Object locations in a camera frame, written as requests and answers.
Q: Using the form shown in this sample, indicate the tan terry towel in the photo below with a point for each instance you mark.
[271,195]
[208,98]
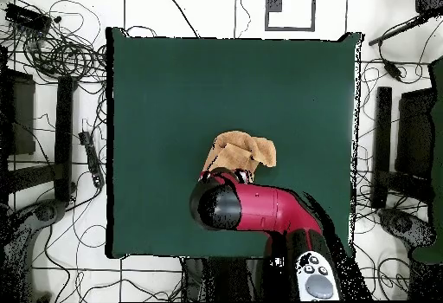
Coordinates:
[242,143]

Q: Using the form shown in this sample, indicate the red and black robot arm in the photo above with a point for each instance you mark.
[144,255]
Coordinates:
[270,209]

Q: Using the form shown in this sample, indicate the dark flat panel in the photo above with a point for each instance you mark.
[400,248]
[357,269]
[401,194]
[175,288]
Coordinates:
[415,133]
[22,116]

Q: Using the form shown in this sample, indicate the dark green table cloth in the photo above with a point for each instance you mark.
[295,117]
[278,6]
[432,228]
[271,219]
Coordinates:
[166,109]

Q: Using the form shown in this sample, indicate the black stand bar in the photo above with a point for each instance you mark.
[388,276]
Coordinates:
[64,136]
[382,143]

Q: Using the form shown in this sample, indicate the black power strip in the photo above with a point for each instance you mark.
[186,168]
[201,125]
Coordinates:
[91,159]

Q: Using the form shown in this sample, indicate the black power adapter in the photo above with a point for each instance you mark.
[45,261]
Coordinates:
[392,70]

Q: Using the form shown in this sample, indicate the dark green hanging cloth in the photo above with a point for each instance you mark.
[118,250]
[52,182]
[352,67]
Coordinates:
[437,143]

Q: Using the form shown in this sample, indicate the black rod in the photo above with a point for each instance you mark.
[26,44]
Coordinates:
[398,30]

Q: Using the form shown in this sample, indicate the black device box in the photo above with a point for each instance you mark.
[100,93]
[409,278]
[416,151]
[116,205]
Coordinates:
[429,0]

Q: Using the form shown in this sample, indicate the black hub box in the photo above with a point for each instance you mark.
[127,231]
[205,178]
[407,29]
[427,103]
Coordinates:
[26,17]

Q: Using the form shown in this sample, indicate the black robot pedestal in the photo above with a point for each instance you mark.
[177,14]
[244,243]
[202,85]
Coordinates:
[225,278]

